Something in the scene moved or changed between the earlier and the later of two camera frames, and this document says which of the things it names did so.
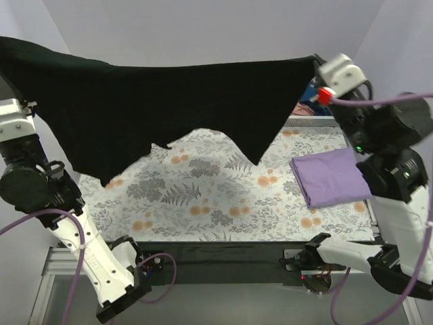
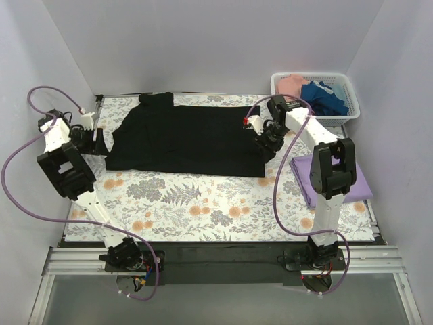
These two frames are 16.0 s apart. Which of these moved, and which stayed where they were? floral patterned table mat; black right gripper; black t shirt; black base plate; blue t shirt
Moved: black right gripper; black t shirt
Stayed: floral patterned table mat; black base plate; blue t shirt
